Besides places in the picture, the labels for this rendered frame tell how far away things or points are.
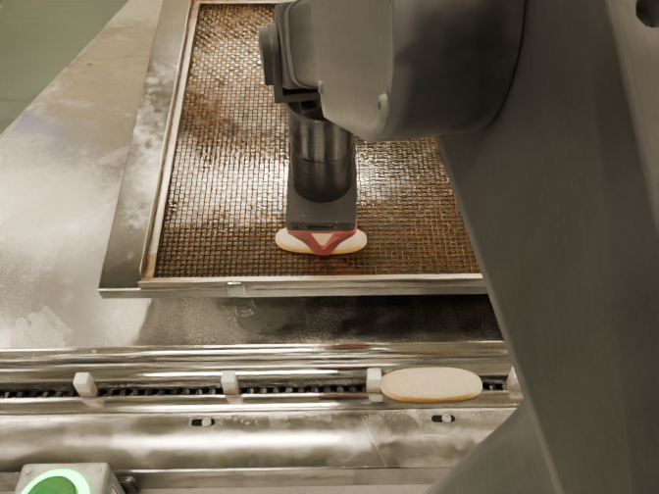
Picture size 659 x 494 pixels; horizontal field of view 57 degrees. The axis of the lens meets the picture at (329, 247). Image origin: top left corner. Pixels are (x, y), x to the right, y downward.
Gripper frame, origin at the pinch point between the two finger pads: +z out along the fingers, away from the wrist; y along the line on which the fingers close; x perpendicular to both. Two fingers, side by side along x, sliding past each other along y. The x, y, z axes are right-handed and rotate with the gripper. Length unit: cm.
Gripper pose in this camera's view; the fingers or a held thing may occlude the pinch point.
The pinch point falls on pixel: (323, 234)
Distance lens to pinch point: 65.9
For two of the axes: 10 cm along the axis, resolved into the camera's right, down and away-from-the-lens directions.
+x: -10.0, -0.2, 0.1
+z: 0.0, 5.6, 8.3
